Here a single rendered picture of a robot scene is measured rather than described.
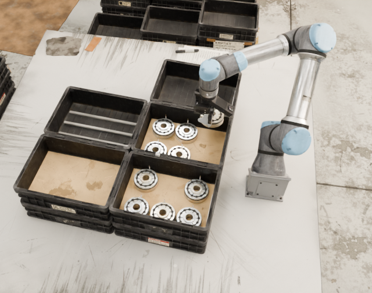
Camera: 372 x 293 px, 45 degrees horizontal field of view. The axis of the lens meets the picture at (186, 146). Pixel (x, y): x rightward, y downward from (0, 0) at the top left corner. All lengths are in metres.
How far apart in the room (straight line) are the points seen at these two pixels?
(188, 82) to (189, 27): 1.13
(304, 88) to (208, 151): 0.52
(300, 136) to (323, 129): 1.56
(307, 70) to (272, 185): 0.51
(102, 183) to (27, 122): 0.64
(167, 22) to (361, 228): 1.95
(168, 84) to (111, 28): 1.37
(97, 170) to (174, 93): 0.58
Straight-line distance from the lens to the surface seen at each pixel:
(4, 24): 4.28
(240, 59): 1.73
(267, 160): 1.96
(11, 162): 2.30
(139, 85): 2.52
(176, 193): 1.92
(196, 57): 2.68
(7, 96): 3.24
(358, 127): 3.50
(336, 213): 3.01
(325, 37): 1.90
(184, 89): 2.31
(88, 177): 2.00
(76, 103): 2.28
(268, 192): 2.05
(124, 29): 3.59
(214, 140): 2.10
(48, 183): 2.02
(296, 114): 1.86
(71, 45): 2.80
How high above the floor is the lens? 2.47
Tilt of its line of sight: 52 degrees down
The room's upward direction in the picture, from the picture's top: 3 degrees clockwise
